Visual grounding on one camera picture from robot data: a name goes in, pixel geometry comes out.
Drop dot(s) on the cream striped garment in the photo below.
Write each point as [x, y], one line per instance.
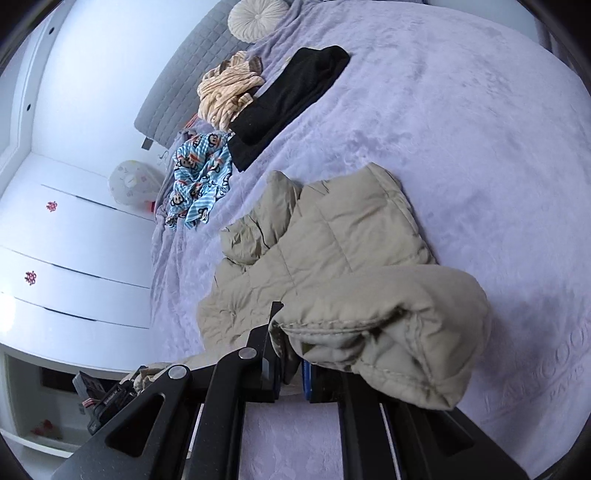
[228, 90]

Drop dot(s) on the white round fan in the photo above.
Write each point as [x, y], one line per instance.
[131, 184]

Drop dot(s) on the purple fleece blanket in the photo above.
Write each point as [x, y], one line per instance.
[461, 138]

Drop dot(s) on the red paper door decoration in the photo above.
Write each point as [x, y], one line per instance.
[50, 205]
[31, 278]

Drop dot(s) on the beige puffer jacket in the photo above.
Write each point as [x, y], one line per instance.
[351, 277]

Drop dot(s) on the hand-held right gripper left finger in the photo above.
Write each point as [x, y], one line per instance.
[272, 376]

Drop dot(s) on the round cream cushion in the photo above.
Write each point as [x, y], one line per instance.
[257, 18]

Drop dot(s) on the white wardrobe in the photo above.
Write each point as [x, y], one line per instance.
[78, 249]

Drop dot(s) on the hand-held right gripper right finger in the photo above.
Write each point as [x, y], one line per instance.
[308, 383]

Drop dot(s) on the grey padded headboard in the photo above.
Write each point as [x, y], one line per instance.
[194, 69]

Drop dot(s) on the black folded garment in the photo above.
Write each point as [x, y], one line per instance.
[286, 99]

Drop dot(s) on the blue monkey print garment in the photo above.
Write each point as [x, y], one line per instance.
[201, 180]

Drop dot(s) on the white open shelf unit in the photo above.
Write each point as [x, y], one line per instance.
[41, 406]

